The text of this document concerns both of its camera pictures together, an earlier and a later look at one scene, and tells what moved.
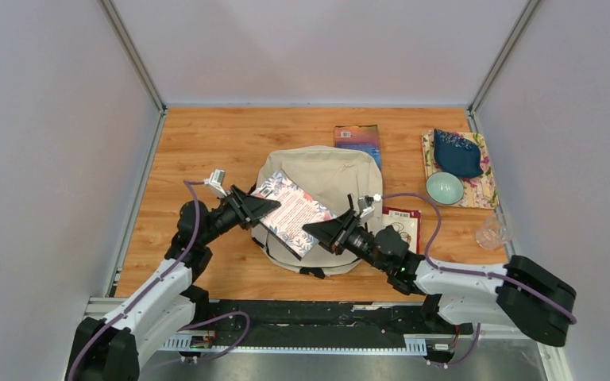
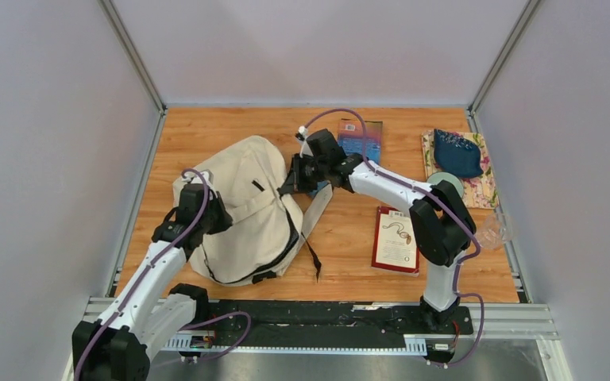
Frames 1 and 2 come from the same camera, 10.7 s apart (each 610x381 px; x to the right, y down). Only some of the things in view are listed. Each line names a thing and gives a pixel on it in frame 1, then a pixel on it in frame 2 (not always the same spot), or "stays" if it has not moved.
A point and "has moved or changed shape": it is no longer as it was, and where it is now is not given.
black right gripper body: [353, 239] → [307, 171]
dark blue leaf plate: [456, 155] stays
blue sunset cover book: [364, 137] has moved or changed shape
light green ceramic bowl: [444, 188] stays
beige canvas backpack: [319, 262] → [268, 229]
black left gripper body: [229, 215] → [216, 219]
